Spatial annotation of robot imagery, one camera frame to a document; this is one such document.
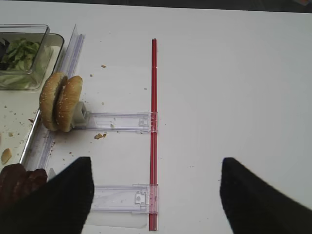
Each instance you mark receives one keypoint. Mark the sesame bun piece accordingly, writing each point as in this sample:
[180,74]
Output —
[67,101]
[48,99]

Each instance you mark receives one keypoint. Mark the clear track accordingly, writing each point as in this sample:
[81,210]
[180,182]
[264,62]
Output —
[138,199]
[121,122]

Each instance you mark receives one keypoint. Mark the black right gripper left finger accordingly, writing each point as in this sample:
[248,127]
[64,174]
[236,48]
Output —
[61,206]

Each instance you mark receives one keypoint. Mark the white pusher block upper right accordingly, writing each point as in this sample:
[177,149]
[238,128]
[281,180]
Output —
[79,115]

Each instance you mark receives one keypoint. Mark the clear plastic salad container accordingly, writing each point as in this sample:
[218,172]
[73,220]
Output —
[32,32]

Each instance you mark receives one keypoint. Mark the green lettuce in container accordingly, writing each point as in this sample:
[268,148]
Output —
[27,62]

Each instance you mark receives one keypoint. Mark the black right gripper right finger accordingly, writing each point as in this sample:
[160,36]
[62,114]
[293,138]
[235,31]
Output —
[252,206]

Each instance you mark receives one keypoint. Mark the right upper clear track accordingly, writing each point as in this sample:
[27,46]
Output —
[121,122]

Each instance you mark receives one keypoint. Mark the white metal tray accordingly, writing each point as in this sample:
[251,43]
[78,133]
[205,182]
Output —
[19,110]

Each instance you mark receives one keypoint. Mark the dark meat patty slices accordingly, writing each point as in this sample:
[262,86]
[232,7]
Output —
[16,183]

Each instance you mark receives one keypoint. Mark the right lower clear track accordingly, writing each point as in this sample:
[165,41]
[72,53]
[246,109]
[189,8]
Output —
[138,199]

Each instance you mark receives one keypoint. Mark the sesame bun left piece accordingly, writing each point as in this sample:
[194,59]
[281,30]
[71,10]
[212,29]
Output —
[48,99]

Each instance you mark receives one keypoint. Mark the right red plastic rail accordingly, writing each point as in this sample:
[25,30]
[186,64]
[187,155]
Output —
[153,219]

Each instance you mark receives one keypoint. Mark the sesame bun right piece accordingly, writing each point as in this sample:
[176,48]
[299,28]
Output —
[67,101]

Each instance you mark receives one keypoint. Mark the right long clear divider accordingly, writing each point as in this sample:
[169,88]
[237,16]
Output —
[41,147]

